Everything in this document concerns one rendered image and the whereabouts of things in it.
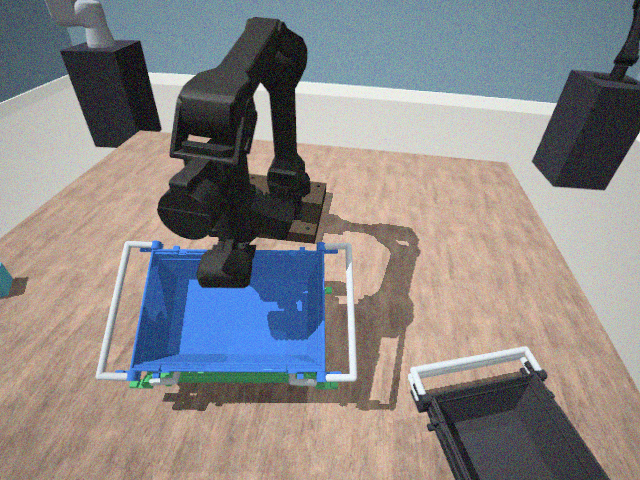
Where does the green plastic tray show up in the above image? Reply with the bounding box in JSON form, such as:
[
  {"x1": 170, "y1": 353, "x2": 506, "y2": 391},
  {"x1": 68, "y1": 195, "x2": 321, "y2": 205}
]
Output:
[{"x1": 130, "y1": 371, "x2": 338, "y2": 390}]

